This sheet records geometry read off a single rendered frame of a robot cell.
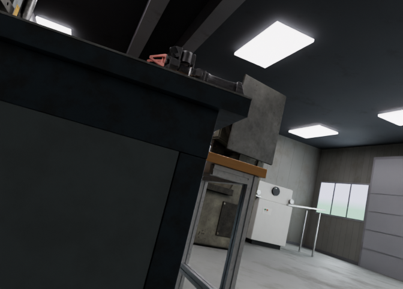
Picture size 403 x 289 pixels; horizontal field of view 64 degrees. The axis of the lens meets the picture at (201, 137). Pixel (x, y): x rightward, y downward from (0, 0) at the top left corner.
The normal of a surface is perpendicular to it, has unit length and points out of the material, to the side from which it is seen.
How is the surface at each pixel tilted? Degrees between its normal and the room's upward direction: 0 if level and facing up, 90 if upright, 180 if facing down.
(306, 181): 90
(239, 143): 90
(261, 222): 90
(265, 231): 90
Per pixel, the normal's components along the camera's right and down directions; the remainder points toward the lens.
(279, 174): 0.36, -0.09
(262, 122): 0.54, -0.03
